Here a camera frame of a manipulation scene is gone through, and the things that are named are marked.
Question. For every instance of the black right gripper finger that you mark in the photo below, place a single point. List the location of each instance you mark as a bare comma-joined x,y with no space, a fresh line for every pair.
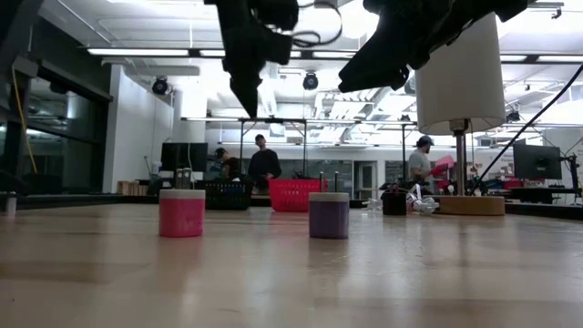
373,73

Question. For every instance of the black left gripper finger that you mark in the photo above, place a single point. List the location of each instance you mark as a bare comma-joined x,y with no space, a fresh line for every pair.
246,89

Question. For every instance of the purple and white charger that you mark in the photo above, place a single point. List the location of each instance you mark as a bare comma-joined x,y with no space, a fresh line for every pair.
329,218

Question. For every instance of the white shade wooden table lamp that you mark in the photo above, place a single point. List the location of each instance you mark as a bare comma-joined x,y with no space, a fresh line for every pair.
460,77

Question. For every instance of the black round ceiling fixture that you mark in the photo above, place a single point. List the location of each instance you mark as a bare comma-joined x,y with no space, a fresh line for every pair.
160,85
310,81

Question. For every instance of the person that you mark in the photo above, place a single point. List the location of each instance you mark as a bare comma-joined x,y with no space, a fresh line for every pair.
230,166
264,166
419,164

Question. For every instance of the black computer monitor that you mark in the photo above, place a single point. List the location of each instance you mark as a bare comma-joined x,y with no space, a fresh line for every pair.
182,157
537,161

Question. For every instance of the black plastic basket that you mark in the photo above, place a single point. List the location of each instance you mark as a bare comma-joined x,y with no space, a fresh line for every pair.
228,195

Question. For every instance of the long ceiling light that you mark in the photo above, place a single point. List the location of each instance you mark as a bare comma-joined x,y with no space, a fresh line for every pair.
136,52

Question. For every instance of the red plastic basket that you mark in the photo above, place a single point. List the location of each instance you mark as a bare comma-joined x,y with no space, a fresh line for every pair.
291,196

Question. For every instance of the wooden crate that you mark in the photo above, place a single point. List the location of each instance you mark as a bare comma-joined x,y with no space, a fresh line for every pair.
127,187

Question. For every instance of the black background rig frame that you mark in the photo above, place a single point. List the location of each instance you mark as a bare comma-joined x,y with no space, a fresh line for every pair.
273,120

